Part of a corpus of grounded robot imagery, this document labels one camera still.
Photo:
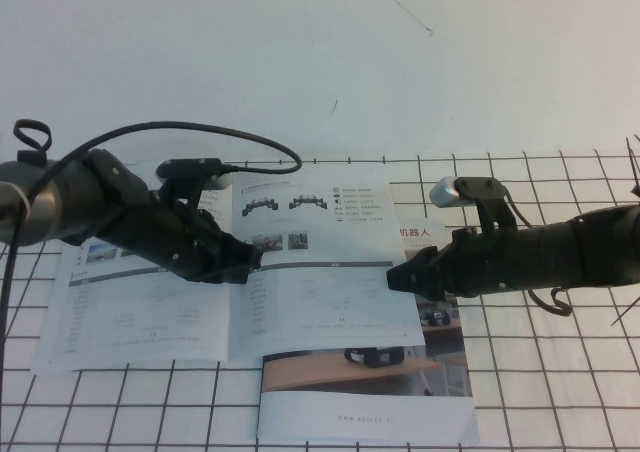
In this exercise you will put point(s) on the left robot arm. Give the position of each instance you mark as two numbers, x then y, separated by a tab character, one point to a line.
75	202

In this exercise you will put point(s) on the closed brochure with photo cover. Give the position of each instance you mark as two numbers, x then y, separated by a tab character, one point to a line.
360	417

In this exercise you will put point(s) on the white product catalogue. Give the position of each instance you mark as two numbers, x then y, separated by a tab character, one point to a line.
150	317

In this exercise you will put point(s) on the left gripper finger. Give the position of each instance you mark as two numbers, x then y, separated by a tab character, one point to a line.
236	276
247	256

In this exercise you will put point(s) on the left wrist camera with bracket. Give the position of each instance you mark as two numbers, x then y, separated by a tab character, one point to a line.
190	166

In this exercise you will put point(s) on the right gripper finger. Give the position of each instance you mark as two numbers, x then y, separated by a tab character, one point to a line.
420	266
422	286

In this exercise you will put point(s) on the white cloth with black grid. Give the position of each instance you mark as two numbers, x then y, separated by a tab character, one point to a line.
525	397

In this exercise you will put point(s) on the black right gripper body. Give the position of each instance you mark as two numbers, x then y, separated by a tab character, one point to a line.
485	262

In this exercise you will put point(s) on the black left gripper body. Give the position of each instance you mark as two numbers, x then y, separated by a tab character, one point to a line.
180	242

